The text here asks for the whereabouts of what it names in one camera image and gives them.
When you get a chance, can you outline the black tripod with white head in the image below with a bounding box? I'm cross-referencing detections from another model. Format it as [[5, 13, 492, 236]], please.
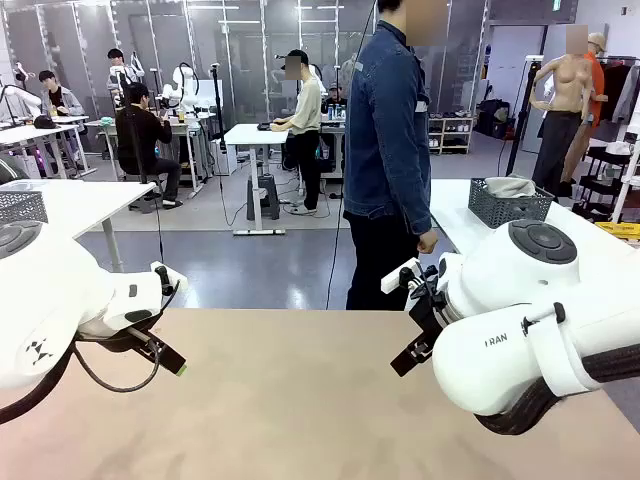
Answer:
[[504, 54, 544, 176]]

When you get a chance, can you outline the light grey mesh basket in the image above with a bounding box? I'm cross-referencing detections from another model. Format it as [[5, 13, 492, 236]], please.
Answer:
[[0, 190, 50, 225]]

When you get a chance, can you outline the black shelf cart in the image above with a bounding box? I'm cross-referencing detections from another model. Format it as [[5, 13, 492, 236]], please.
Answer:
[[572, 142, 640, 224]]

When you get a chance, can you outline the white rectangular table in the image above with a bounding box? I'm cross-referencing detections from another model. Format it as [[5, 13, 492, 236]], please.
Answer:
[[0, 178, 157, 274], [429, 178, 640, 261]]

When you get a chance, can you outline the black bags pile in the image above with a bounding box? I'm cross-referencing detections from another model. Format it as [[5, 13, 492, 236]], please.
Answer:
[[477, 98, 516, 140]]

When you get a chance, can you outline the black arm cable sleeve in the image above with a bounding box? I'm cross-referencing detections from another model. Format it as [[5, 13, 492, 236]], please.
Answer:
[[0, 344, 76, 426], [472, 344, 640, 436]]

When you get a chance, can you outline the white standing desk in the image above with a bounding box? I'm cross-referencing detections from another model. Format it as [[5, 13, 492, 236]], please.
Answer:
[[223, 123, 292, 236]]

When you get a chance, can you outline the person's right forearm denim sleeve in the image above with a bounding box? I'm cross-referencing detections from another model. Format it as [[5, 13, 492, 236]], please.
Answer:
[[397, 179, 434, 244]]

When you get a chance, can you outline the white shoe rack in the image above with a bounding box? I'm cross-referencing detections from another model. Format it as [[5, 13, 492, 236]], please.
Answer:
[[427, 115, 476, 155]]

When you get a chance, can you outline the white metal rack frame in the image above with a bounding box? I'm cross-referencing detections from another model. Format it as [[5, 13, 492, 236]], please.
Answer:
[[610, 117, 640, 224]]

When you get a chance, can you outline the thin black left gripper cable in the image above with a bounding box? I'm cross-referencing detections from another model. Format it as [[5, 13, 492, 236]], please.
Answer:
[[73, 344, 162, 392]]

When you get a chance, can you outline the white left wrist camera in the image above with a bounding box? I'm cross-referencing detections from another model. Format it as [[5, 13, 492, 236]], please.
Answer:
[[150, 260, 189, 296]]

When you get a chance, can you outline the grey hanging garment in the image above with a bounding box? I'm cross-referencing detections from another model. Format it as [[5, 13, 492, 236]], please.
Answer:
[[612, 64, 640, 124]]

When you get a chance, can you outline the clear plastic container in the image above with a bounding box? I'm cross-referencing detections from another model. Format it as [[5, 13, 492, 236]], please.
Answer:
[[0, 179, 49, 194]]

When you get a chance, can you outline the black camera pole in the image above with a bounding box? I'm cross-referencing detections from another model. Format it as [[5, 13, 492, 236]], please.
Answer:
[[209, 63, 229, 154]]

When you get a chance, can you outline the person in denim jacket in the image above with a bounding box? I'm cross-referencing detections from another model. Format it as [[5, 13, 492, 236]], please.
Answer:
[[343, 0, 434, 311]]

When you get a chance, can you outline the beige towel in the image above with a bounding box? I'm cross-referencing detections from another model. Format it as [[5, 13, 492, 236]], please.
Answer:
[[484, 175, 539, 199]]

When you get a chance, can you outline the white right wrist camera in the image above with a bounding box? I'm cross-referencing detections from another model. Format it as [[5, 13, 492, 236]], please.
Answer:
[[380, 257, 421, 294]]

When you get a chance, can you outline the dark grey mesh basket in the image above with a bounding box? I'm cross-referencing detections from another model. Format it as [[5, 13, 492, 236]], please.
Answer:
[[468, 177, 556, 230]]

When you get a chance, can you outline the black right arm cable sleeve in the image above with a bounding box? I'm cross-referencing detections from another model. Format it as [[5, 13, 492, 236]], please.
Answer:
[[472, 344, 640, 436]]

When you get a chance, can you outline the mannequin in orange shirt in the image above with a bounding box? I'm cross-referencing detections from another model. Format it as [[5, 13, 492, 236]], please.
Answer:
[[559, 32, 609, 184]]

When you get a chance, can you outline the seated person in black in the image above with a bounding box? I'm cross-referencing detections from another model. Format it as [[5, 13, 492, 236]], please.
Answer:
[[114, 82, 184, 209]]

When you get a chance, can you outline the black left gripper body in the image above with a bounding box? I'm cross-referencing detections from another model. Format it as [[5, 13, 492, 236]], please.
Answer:
[[74, 324, 164, 358]]

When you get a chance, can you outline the thin black floor cable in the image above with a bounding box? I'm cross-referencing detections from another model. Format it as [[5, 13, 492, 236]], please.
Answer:
[[152, 182, 166, 264]]

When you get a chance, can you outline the person in white jacket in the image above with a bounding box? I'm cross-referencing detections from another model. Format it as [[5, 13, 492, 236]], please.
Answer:
[[106, 48, 146, 91]]

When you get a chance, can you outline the long white desk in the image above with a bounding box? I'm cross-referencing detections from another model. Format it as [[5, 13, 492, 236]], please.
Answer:
[[0, 123, 96, 179]]

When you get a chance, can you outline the white computer tower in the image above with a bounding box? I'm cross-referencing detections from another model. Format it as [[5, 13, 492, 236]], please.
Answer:
[[209, 138, 239, 176]]

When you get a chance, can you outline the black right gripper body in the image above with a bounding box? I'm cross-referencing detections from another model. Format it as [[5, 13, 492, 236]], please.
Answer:
[[409, 293, 454, 347]]

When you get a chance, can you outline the black hanging garment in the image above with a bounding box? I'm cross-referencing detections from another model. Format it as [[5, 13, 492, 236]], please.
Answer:
[[599, 62, 636, 124]]

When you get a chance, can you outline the bare torso mannequin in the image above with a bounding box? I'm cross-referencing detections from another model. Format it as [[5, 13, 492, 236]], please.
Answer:
[[529, 24, 596, 199]]

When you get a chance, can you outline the seated person with dark cap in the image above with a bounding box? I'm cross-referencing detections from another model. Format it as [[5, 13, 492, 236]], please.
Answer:
[[322, 82, 349, 114]]

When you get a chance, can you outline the white workbench desk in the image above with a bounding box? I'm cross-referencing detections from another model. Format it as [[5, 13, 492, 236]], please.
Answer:
[[94, 117, 211, 194]]

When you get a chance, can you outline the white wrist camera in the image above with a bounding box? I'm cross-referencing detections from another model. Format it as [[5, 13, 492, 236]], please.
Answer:
[[150, 260, 189, 296], [380, 257, 421, 294]]

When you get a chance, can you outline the seated person in grey top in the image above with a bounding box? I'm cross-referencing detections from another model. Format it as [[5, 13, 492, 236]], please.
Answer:
[[38, 69, 86, 119]]

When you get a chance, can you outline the person in beige shirt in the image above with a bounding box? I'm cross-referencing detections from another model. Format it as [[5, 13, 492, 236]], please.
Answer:
[[269, 49, 324, 214]]

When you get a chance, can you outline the yellow plastic crate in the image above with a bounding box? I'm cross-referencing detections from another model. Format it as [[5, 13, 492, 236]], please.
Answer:
[[594, 221, 640, 249]]

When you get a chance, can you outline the black left arm cable sleeve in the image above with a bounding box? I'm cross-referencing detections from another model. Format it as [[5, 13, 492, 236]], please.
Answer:
[[0, 344, 76, 426]]

